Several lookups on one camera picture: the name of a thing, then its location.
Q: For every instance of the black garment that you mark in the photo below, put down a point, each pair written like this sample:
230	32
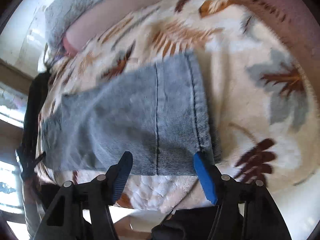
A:
25	153

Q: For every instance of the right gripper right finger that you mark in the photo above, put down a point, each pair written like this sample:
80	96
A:
244	211

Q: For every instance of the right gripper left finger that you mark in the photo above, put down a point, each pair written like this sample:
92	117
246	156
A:
81	211

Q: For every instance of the grey-blue denim pants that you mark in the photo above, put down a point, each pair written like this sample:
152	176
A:
158	112

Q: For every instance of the grey quilted pillow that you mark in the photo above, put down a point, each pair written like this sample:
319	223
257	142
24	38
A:
59	16

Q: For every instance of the leaf-patterned cream blanket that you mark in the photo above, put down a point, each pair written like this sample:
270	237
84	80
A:
259	99

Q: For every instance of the stained glass window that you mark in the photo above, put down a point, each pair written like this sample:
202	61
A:
13	105

